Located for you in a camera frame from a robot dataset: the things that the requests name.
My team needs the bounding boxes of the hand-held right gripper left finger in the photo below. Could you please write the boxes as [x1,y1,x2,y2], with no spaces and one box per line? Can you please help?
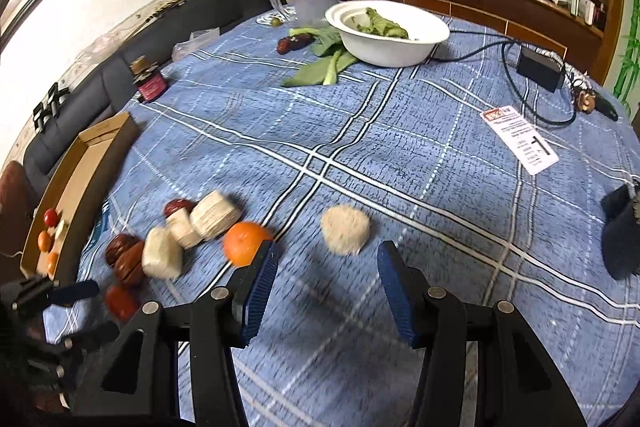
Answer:
[67,239,281,427]

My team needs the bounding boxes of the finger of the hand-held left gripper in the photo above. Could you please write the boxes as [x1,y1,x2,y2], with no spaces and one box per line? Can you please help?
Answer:
[27,322,121,375]
[10,278,101,310]

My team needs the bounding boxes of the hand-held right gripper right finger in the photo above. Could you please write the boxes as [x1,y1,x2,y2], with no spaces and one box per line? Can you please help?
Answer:
[376,241,588,427]

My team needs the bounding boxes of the brown cardboard tray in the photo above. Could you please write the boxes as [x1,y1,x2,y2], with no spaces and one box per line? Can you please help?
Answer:
[20,111,140,280]

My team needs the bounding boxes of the blue plaid tablecloth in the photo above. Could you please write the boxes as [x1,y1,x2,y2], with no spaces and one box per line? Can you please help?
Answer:
[42,9,640,427]

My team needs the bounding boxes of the black clip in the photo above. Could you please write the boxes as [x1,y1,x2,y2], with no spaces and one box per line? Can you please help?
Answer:
[32,99,53,130]
[46,82,70,110]

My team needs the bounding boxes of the white printed card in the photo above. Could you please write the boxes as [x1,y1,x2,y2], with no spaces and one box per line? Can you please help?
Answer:
[479,105,560,176]

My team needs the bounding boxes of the dark red jar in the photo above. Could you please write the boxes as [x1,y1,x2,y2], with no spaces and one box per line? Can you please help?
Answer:
[129,55,166,102]

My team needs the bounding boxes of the dark cloth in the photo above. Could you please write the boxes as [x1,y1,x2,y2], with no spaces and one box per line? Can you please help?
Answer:
[600,181,640,280]

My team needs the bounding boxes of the green leaf vegetable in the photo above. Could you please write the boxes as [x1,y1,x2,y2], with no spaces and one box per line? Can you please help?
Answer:
[281,26,361,88]

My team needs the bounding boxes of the white bowl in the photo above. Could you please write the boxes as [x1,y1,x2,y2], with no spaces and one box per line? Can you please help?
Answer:
[324,0,451,68]

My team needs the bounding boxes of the clear plastic bag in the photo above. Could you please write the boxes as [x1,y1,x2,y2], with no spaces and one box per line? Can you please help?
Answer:
[171,28,221,62]

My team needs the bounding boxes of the black power adapter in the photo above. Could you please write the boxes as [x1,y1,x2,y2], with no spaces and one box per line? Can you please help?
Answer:
[516,46,566,92]

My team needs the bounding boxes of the green leaves in bowl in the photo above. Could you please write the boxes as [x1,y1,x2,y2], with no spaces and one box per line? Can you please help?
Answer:
[350,8,410,40]

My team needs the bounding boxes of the round printed coaster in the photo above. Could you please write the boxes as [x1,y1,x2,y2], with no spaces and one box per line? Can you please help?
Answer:
[256,9,296,26]

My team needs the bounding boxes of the black leather sofa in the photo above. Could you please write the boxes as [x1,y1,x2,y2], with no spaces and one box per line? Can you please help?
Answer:
[22,0,288,202]

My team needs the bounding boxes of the black power cable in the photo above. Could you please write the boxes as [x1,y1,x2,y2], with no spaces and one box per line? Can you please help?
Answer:
[430,34,578,128]

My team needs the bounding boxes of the green bamboo wall sticker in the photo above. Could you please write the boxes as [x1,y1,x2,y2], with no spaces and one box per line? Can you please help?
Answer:
[612,0,640,108]

